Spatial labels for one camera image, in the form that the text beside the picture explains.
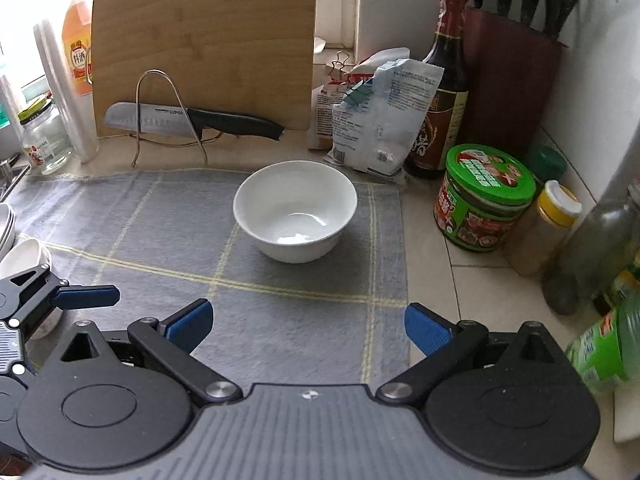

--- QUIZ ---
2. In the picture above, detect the clear bottle gold cap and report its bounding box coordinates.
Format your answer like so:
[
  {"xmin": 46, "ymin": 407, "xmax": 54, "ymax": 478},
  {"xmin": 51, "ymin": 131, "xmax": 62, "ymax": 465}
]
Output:
[{"xmin": 592, "ymin": 255, "xmax": 640, "ymax": 316}]

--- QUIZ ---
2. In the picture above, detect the white clipped bag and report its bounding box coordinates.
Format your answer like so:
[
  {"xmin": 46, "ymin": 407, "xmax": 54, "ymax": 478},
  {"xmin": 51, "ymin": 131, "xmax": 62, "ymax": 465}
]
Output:
[{"xmin": 350, "ymin": 49, "xmax": 411, "ymax": 86}]

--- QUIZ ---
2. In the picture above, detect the white blue-print bag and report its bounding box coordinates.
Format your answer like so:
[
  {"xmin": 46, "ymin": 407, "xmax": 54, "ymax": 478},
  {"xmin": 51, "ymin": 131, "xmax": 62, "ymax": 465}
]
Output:
[{"xmin": 327, "ymin": 58, "xmax": 443, "ymax": 178}]

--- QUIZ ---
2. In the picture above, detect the dark glass bottle red cap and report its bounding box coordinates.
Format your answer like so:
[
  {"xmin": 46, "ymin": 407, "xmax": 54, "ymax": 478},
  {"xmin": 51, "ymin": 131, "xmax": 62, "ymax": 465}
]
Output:
[{"xmin": 542, "ymin": 175, "xmax": 640, "ymax": 316}]

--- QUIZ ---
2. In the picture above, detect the yellow-lid spice jar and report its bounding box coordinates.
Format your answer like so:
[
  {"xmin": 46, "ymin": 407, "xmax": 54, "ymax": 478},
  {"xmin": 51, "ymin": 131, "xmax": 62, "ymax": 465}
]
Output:
[{"xmin": 505, "ymin": 180, "xmax": 583, "ymax": 277}]

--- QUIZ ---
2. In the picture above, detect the grey checked towel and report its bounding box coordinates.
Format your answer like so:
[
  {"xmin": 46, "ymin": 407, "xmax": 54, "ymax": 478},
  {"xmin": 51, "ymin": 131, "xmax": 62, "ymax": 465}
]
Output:
[{"xmin": 0, "ymin": 169, "xmax": 408, "ymax": 386}]

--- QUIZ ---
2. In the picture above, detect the small plastic wrap roll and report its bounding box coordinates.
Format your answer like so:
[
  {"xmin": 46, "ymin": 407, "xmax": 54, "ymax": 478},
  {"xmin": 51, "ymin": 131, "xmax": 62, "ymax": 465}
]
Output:
[{"xmin": 0, "ymin": 72, "xmax": 23, "ymax": 126}]

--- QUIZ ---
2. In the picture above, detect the green-lid jar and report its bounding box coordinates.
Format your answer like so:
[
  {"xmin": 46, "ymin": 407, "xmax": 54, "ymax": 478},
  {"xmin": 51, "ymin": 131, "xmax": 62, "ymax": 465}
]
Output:
[{"xmin": 525, "ymin": 146, "xmax": 567, "ymax": 196}]

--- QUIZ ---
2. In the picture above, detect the glass jar yellow-green lid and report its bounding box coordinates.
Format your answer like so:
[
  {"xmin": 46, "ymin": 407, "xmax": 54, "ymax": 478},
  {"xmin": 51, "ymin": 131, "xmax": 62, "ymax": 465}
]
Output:
[{"xmin": 18, "ymin": 96, "xmax": 75, "ymax": 176}]

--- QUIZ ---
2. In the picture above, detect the orange cooking oil bottle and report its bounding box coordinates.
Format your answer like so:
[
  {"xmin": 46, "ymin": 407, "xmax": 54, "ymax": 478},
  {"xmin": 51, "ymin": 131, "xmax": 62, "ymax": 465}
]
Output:
[{"xmin": 61, "ymin": 0, "xmax": 96, "ymax": 97}]

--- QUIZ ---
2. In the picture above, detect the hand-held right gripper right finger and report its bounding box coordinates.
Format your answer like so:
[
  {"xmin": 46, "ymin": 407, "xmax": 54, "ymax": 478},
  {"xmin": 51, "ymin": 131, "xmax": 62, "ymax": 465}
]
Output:
[{"xmin": 376, "ymin": 303, "xmax": 557, "ymax": 407}]

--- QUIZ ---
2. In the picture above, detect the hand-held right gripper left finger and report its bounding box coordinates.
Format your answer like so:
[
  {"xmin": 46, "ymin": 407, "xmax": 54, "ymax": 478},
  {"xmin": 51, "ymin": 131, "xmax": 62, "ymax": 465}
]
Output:
[{"xmin": 60, "ymin": 298, "xmax": 243, "ymax": 408}]

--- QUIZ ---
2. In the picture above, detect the large plastic wrap roll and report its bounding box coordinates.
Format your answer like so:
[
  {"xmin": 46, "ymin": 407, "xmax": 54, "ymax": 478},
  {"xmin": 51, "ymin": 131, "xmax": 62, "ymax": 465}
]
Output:
[{"xmin": 32, "ymin": 19, "xmax": 100, "ymax": 163}]

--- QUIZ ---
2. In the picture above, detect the bamboo cutting board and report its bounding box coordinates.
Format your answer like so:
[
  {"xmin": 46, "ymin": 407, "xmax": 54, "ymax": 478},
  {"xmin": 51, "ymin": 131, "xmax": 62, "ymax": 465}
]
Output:
[{"xmin": 91, "ymin": 0, "xmax": 320, "ymax": 138}]

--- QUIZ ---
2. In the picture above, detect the plain white bowl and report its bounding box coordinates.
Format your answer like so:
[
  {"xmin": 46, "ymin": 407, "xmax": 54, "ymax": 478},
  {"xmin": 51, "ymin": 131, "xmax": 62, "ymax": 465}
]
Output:
[{"xmin": 233, "ymin": 160, "xmax": 358, "ymax": 264}]

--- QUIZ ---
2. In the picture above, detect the dark soy sauce bottle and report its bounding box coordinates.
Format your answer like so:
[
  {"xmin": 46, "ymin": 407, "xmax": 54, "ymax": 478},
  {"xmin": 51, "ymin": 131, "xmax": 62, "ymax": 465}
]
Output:
[{"xmin": 404, "ymin": 0, "xmax": 470, "ymax": 179}]

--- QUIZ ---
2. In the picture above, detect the black-handled kitchen knife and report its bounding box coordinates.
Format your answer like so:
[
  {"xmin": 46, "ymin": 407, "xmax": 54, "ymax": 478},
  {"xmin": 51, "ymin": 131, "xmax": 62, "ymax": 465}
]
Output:
[{"xmin": 103, "ymin": 102, "xmax": 285, "ymax": 142}]

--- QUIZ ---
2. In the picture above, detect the green plastic bottle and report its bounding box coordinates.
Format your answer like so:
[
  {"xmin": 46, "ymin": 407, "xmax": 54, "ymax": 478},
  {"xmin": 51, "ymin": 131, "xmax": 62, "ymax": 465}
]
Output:
[{"xmin": 565, "ymin": 290, "xmax": 640, "ymax": 395}]

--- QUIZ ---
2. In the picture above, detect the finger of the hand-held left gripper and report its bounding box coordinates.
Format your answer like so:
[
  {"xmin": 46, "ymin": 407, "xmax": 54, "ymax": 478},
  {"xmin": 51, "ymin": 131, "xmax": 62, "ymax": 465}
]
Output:
[{"xmin": 0, "ymin": 265, "xmax": 121, "ymax": 332}]

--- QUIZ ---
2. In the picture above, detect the green round tin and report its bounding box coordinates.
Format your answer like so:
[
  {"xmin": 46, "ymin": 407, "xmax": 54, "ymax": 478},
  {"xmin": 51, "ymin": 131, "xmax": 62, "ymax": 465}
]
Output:
[{"xmin": 434, "ymin": 144, "xmax": 537, "ymax": 252}]

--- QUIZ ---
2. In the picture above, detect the metal wire rack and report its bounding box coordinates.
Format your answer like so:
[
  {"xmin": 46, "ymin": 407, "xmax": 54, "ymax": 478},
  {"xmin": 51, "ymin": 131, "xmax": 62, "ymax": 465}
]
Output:
[{"xmin": 131, "ymin": 70, "xmax": 223, "ymax": 168}]

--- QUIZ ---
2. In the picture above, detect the white box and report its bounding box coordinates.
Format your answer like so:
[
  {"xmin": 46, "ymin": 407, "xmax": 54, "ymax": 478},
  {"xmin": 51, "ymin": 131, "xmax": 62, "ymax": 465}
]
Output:
[{"xmin": 612, "ymin": 387, "xmax": 640, "ymax": 443}]

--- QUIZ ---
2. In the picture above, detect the dark wooden knife block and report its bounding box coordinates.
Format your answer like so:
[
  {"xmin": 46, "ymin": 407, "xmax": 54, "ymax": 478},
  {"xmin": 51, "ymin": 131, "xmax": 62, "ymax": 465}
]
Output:
[{"xmin": 460, "ymin": 6, "xmax": 563, "ymax": 153}]

